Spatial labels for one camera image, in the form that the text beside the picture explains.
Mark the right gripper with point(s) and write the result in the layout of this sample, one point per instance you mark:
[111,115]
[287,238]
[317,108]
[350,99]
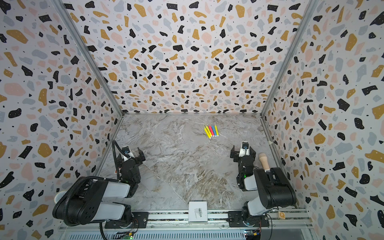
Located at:
[243,156]

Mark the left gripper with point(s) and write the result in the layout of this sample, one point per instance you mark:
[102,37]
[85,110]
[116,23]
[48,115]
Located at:
[119,163]

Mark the pink highlighter pen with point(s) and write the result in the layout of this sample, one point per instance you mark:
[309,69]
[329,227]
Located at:
[211,131]

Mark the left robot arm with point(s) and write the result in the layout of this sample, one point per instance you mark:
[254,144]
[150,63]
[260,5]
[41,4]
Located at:
[83,203]

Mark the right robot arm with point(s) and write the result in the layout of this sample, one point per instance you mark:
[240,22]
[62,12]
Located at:
[255,174]

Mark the wooden rolling pin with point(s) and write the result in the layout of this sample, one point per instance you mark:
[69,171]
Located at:
[264,161]

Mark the small wooden tag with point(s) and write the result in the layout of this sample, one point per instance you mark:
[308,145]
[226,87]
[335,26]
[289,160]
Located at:
[282,215]

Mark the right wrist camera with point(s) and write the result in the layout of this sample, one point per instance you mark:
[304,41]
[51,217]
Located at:
[244,150]

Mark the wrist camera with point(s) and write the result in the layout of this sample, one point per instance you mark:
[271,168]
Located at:
[127,152]
[244,150]

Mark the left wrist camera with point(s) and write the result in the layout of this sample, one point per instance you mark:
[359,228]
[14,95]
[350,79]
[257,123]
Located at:
[127,152]

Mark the white box on rail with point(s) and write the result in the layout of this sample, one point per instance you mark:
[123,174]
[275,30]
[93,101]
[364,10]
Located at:
[198,212]

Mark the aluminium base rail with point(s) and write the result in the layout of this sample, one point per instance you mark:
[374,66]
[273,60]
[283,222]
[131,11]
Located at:
[221,225]

